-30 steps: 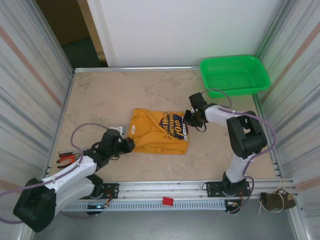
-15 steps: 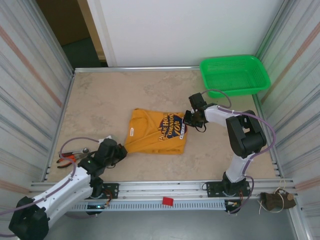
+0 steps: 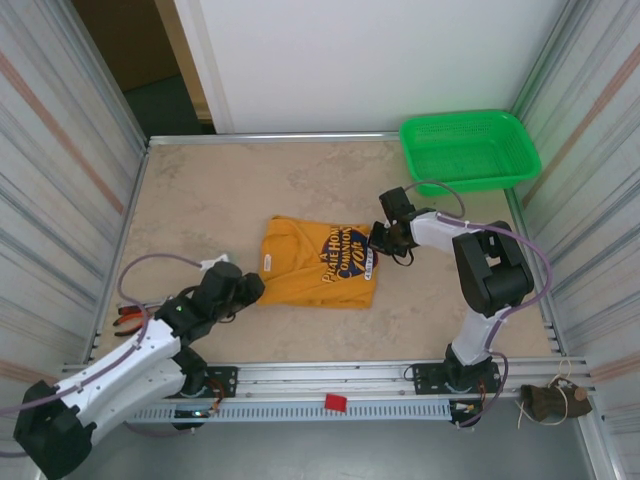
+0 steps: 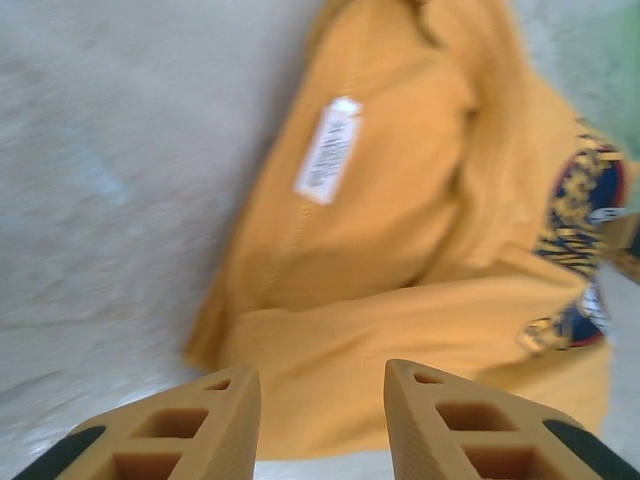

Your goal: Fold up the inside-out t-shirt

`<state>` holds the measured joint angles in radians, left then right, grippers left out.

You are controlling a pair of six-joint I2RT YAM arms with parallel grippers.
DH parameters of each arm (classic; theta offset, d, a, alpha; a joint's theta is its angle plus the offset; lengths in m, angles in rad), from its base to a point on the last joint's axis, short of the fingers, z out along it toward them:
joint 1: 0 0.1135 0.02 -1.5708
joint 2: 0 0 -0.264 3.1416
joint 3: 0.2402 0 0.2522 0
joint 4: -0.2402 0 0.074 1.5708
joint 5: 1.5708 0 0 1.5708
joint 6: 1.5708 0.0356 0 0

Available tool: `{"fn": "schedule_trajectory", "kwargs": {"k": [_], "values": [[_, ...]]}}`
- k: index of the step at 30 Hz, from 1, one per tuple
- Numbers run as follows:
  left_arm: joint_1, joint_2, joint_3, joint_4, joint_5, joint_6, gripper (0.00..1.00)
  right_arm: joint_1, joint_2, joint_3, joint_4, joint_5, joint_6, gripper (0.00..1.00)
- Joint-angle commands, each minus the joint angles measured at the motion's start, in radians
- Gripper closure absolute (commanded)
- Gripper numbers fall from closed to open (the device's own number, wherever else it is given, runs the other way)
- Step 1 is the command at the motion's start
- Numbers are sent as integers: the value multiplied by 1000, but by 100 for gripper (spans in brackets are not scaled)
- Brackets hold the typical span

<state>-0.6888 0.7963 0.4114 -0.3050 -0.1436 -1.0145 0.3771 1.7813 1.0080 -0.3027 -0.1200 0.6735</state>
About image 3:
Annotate orange t-shirt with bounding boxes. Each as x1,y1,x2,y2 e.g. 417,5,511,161
257,214,381,311

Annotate green plastic basket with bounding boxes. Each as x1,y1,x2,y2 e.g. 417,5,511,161
398,108,544,197

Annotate brown cloth pouch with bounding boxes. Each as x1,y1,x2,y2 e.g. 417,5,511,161
519,377,594,426

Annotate brown wooden door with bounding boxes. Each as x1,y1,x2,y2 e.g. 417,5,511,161
69,0,184,94

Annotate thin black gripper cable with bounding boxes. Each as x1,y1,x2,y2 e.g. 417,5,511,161
391,244,416,269

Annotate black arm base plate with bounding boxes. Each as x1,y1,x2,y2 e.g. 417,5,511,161
412,362,501,397
197,366,239,400

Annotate orange handled pliers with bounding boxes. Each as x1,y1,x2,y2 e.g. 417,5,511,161
113,299,169,339

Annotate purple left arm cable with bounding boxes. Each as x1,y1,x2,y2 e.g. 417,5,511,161
0,253,206,459

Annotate controller board with wires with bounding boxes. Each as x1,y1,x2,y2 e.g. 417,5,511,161
172,405,224,432
448,398,489,430

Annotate white slotted cable duct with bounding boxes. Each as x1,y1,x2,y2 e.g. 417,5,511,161
124,402,454,424

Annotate aluminium mounting rail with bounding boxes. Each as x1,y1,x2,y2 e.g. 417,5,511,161
54,362,596,401

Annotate aluminium table edge rail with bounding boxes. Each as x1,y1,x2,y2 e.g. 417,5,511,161
147,132,401,147

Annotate beige door frame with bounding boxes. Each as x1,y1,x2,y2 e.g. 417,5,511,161
152,0,219,124

